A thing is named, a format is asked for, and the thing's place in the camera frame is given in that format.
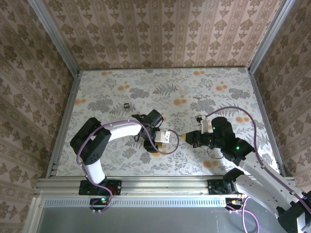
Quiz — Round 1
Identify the right controller board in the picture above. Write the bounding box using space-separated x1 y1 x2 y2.
225 197 246 211

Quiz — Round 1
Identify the controller board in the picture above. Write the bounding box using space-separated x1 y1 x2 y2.
89 197 110 211
225 197 246 211

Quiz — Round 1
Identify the grey metal plate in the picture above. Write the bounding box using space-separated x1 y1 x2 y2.
23 197 307 233

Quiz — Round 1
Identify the left controller board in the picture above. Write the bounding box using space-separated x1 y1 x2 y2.
89 197 110 211

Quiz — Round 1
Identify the thin black wire loop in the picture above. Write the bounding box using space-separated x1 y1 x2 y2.
206 147 224 160

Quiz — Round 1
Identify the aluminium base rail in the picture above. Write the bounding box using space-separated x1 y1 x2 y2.
34 175 252 197

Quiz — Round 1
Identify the aluminium table side rail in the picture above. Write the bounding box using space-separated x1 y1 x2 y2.
46 71 82 179
247 69 286 177

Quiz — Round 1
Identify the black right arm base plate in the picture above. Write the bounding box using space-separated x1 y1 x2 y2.
207 179 243 195

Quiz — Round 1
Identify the thin aluminium table rail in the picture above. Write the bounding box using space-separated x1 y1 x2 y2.
78 67 251 72

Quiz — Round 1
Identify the grey slotted cable duct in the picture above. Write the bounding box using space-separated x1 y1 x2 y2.
40 197 228 207

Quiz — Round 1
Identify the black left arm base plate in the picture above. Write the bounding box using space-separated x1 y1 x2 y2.
78 180 122 196

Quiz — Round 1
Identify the aluminium frame post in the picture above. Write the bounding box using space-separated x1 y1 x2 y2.
248 0 294 72
27 0 81 75

